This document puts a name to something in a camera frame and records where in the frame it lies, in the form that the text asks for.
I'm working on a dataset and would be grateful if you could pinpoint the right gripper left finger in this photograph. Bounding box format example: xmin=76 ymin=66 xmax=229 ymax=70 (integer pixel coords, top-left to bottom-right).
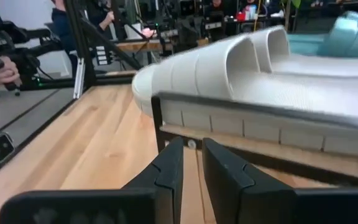
xmin=121 ymin=136 xmax=185 ymax=224

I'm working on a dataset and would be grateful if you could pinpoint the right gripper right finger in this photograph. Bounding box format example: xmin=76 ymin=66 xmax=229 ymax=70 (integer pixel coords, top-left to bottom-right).
xmin=201 ymin=137 xmax=297 ymax=224

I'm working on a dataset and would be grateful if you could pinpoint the grey rubber slide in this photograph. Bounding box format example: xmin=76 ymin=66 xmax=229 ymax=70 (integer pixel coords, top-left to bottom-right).
xmin=131 ymin=33 xmax=358 ymax=158
xmin=249 ymin=26 xmax=358 ymax=78

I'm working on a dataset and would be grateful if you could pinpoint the light wooden workbench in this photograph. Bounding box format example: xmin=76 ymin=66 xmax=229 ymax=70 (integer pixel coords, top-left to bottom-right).
xmin=113 ymin=37 xmax=211 ymax=54

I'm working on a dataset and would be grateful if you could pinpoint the person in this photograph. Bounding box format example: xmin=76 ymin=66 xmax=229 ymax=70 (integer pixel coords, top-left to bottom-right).
xmin=86 ymin=0 xmax=116 ymax=42
xmin=50 ymin=0 xmax=75 ymax=54

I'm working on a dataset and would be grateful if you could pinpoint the wooden shelf with black frame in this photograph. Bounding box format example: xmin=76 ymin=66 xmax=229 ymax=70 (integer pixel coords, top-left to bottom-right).
xmin=150 ymin=90 xmax=358 ymax=188

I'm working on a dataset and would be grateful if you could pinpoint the black aluminium table frame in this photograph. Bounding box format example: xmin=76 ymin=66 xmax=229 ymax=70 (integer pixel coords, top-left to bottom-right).
xmin=20 ymin=0 xmax=144 ymax=100

